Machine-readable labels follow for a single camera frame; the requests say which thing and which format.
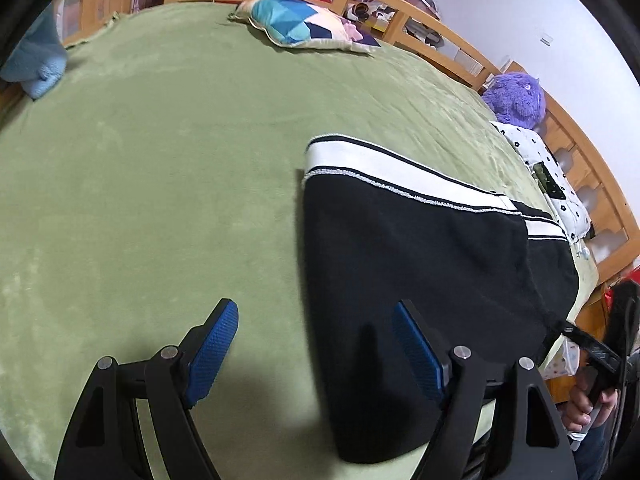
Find black pants with white stripe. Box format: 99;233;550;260
303;134;579;464

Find person's right hand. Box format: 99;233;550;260
560;370;618;432

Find white black-dotted pillow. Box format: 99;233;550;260
491;122;592;242

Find green fleece bed blanket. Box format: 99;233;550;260
0;0;601;480

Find black phone on pillow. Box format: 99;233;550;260
533;162;566;200

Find purple plush toy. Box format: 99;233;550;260
482;72;547;129

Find light blue fleece garment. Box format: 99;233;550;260
1;0;68;100

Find colourful geometric pillow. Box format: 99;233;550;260
230;0;380;54

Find wooden bed frame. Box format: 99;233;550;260
54;0;639;283

